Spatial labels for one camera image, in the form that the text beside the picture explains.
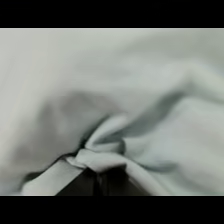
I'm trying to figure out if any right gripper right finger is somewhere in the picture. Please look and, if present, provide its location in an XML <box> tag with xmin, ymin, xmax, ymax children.
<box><xmin>99</xmin><ymin>165</ymin><xmax>152</xmax><ymax>196</ymax></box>

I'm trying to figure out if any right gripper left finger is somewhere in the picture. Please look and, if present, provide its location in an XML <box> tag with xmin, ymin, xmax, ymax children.
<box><xmin>55</xmin><ymin>168</ymin><xmax>100</xmax><ymax>196</ymax></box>

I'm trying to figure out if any pale grey shirt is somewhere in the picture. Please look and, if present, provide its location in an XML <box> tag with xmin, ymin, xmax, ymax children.
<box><xmin>0</xmin><ymin>28</ymin><xmax>224</xmax><ymax>196</ymax></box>

